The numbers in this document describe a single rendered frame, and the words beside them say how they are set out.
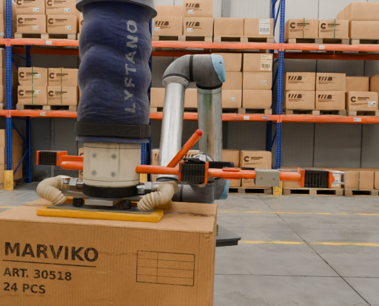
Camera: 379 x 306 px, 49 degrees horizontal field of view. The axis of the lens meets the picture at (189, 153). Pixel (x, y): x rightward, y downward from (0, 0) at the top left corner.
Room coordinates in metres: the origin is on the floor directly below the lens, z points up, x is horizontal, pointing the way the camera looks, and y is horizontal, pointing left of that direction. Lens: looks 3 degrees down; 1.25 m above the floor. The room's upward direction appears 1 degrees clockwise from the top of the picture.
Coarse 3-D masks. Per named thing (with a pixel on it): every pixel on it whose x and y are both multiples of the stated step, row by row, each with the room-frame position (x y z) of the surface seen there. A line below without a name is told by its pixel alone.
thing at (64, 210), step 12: (72, 204) 1.20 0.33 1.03; (84, 204) 1.21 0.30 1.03; (60, 216) 1.13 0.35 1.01; (72, 216) 1.13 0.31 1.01; (84, 216) 1.12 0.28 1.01; (96, 216) 1.12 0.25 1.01; (108, 216) 1.12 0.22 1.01; (120, 216) 1.11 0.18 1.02; (132, 216) 1.11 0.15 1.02; (144, 216) 1.11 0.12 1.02; (156, 216) 1.11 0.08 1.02
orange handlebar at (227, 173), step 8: (64, 160) 1.54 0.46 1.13; (72, 160) 1.53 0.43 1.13; (80, 160) 1.53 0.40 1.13; (64, 168) 1.25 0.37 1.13; (72, 168) 1.25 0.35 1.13; (80, 168) 1.24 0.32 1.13; (136, 168) 1.23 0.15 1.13; (144, 168) 1.23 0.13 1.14; (152, 168) 1.23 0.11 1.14; (160, 168) 1.22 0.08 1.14; (168, 168) 1.22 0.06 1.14; (176, 168) 1.22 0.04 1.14; (224, 168) 1.23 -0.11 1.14; (232, 168) 1.24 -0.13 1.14; (208, 176) 1.21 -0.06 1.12; (216, 176) 1.21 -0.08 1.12; (224, 176) 1.21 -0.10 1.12; (232, 176) 1.20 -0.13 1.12; (240, 176) 1.20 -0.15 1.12; (248, 176) 1.20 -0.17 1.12; (280, 176) 1.19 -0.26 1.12; (288, 176) 1.19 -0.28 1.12; (296, 176) 1.19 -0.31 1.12
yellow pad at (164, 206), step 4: (68, 200) 1.32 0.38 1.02; (72, 200) 1.32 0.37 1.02; (84, 200) 1.32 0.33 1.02; (132, 200) 1.32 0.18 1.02; (136, 200) 1.32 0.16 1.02; (120, 204) 1.31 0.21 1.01; (132, 204) 1.30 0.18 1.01; (136, 204) 1.30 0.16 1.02; (164, 204) 1.30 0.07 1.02; (168, 204) 1.31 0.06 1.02; (156, 208) 1.30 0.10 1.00; (160, 208) 1.30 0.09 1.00; (164, 208) 1.30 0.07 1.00; (168, 208) 1.31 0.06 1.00
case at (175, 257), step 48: (0, 240) 1.09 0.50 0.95; (48, 240) 1.08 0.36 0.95; (96, 240) 1.07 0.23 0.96; (144, 240) 1.05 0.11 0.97; (192, 240) 1.04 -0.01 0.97; (0, 288) 1.09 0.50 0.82; (48, 288) 1.08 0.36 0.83; (96, 288) 1.07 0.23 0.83; (144, 288) 1.05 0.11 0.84; (192, 288) 1.04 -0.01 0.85
